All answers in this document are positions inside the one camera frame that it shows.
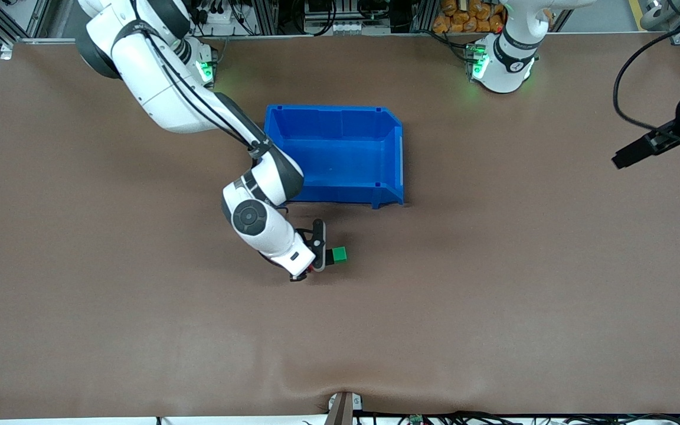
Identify blue plastic storage bin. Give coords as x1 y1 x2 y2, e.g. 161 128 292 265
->
263 104 405 209

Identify metal table edge clamp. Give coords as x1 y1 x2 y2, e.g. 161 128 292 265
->
323 391 364 425

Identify orange bagged items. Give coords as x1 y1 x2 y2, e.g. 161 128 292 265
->
432 0 507 34

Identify white terminal block device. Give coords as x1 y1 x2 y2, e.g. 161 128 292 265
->
303 0 392 36

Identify white power strip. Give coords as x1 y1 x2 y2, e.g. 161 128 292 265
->
189 0 247 28

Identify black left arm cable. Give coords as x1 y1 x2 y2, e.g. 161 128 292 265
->
612 13 680 145

